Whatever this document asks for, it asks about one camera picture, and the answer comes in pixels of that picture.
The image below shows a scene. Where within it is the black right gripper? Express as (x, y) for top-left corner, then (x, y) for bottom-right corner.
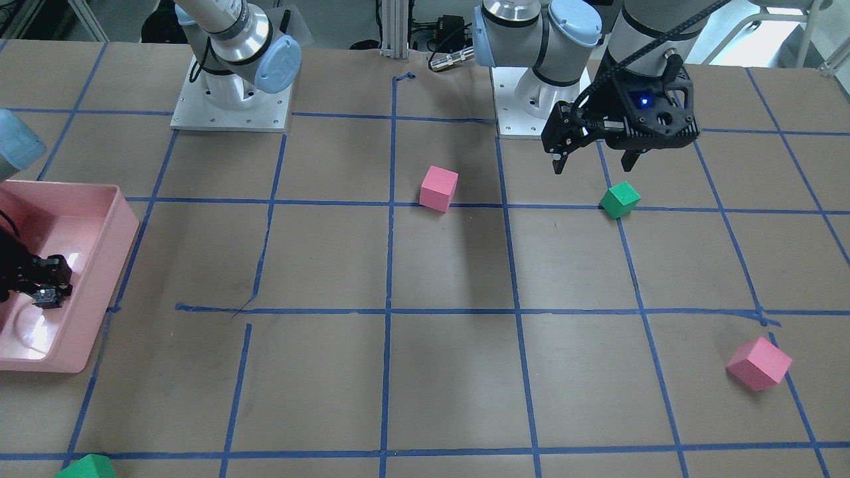
(1, 232), (73, 303)

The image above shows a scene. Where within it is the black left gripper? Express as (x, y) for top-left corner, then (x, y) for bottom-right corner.
(541, 63), (701, 175)

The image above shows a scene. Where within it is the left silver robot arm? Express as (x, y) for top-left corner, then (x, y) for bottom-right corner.
(471, 1), (724, 175)

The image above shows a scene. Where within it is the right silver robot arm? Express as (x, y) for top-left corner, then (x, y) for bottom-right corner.
(170, 1), (301, 136)

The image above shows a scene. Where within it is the green foam cube far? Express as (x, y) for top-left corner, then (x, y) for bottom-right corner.
(599, 181), (641, 220)

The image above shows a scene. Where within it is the pink plastic bin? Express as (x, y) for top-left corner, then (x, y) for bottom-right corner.
(1, 181), (139, 373)

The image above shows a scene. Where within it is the pink foam cube centre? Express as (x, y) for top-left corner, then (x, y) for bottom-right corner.
(418, 165), (459, 214)

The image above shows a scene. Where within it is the pink foam cube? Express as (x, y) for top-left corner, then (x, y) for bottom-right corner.
(418, 165), (459, 214)
(726, 337), (793, 392)

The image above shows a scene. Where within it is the green foam cube near bin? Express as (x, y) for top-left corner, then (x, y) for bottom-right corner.
(55, 454), (117, 478)

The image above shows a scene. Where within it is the pink foam cube far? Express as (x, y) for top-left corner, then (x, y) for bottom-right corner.
(726, 337), (793, 392)

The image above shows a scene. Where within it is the aluminium frame post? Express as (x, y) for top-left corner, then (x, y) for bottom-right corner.
(379, 0), (410, 60)

